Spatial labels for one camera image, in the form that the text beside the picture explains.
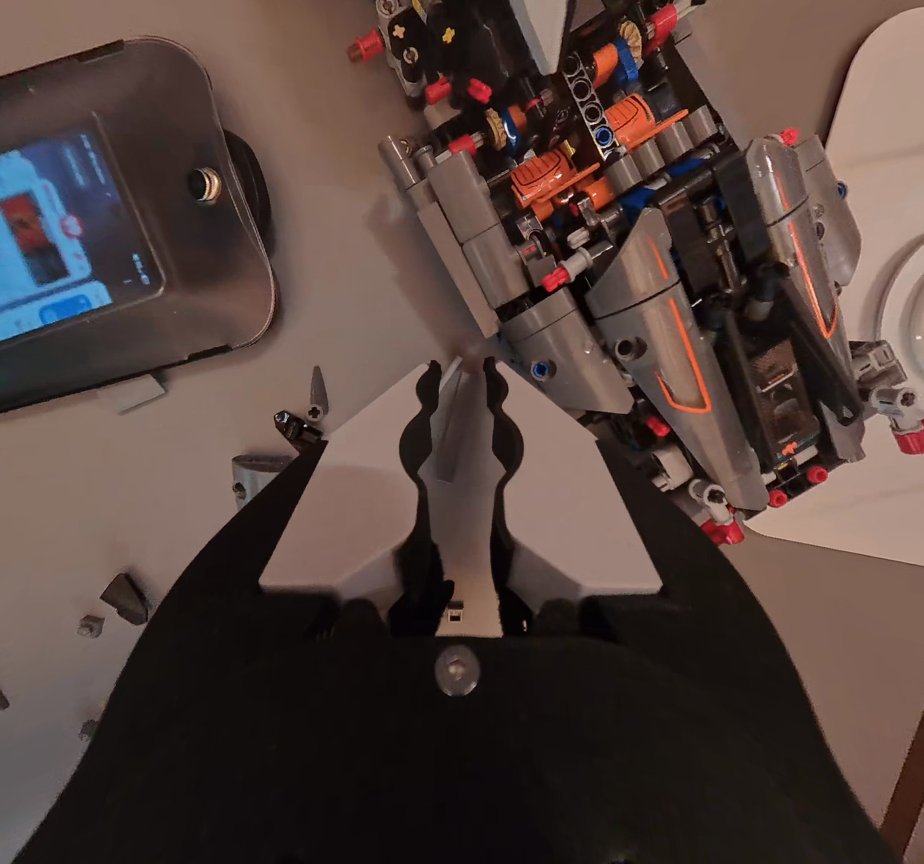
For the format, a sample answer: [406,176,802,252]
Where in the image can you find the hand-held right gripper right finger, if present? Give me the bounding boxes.
[482,359,662,619]

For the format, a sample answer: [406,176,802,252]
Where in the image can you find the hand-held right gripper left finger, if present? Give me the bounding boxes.
[258,361,443,635]

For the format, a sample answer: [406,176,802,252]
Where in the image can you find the long grey lego blade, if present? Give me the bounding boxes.
[231,454,291,511]

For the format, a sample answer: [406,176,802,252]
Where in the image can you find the grey and black lego car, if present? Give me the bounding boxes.
[321,0,924,547]

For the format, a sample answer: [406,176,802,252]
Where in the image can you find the scattered loose lego pieces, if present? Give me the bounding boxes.
[0,411,464,744]

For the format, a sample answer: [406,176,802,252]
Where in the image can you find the white book stand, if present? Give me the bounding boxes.
[744,8,924,565]

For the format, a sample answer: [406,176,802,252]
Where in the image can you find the small grey metal tab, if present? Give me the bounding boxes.
[101,375,169,414]

